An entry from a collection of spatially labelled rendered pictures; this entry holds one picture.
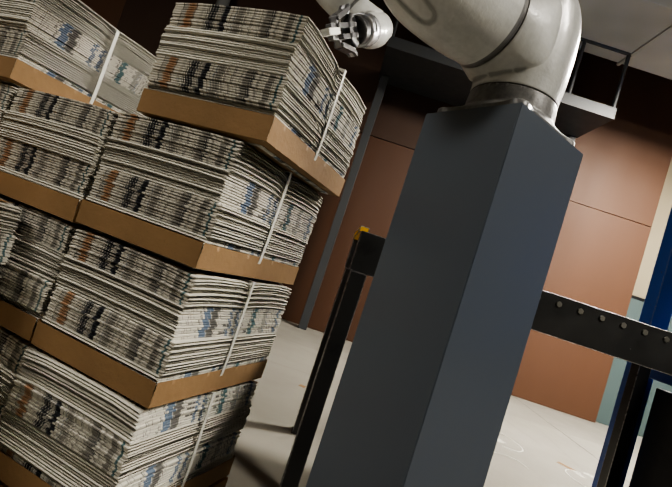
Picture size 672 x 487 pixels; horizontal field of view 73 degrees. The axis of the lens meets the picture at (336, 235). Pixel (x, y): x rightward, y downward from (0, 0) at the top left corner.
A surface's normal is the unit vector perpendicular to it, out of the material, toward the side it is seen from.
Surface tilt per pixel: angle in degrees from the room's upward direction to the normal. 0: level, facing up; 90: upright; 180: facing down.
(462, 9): 136
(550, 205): 90
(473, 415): 90
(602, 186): 90
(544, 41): 95
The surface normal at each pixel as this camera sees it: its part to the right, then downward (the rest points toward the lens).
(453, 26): -0.09, 0.86
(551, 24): 0.44, 0.04
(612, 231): 0.00, -0.06
